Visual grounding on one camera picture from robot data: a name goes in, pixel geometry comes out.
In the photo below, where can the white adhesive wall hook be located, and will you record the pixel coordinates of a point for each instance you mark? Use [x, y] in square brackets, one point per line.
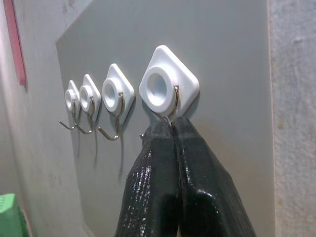
[116, 72]
[180, 71]
[89, 80]
[67, 103]

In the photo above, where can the red wall strip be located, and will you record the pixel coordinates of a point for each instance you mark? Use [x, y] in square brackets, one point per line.
[14, 44]

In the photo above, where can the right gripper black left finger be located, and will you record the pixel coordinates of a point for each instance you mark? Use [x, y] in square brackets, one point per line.
[153, 177]

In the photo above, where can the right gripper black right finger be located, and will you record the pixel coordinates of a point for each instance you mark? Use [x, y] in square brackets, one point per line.
[205, 187]

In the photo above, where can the grey wall board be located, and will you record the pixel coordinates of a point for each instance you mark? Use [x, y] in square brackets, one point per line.
[222, 49]

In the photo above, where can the green plastic basket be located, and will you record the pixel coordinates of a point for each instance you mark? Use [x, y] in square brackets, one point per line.
[11, 217]

